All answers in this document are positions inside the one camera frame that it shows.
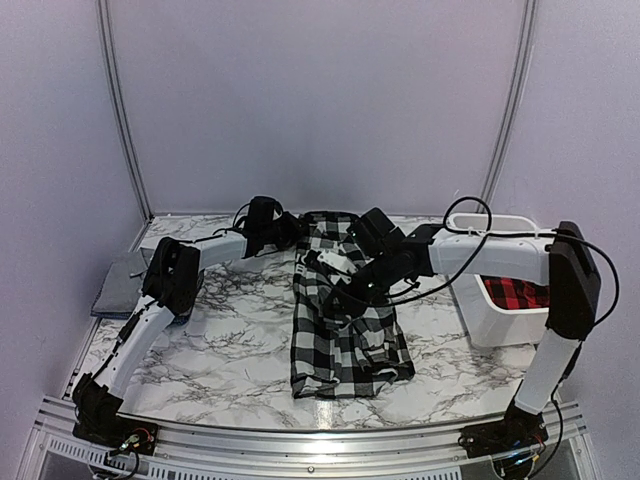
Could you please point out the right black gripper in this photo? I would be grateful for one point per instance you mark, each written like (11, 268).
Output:
(350, 305)

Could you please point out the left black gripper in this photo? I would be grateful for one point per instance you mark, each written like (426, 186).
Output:
(293, 231)

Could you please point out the black white plaid shirt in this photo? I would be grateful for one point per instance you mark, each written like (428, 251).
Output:
(335, 356)

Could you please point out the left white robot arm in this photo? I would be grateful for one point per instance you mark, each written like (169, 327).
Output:
(169, 290)

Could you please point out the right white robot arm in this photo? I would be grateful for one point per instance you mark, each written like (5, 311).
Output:
(559, 258)

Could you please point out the folded blue checked shirt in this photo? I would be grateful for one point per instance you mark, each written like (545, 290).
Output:
(177, 321)

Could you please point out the white plastic bin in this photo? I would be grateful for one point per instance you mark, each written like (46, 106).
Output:
(490, 326)

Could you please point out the red black plaid shirt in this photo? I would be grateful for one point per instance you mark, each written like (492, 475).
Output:
(513, 294)

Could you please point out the folded grey shirt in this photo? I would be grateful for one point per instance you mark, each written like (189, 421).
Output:
(121, 287)

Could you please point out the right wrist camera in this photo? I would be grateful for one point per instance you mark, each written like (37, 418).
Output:
(330, 263)

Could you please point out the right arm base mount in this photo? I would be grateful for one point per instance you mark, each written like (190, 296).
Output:
(501, 436)

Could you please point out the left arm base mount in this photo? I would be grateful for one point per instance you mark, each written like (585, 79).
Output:
(120, 434)

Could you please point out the aluminium front rail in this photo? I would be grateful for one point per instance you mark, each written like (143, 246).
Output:
(184, 451)

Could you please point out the right wall metal profile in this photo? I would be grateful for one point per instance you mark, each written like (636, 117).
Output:
(515, 92)

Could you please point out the wall metal profile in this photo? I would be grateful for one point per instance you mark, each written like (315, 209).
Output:
(515, 92)
(116, 93)

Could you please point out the left wall metal profile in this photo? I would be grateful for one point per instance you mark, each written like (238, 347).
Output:
(116, 93)

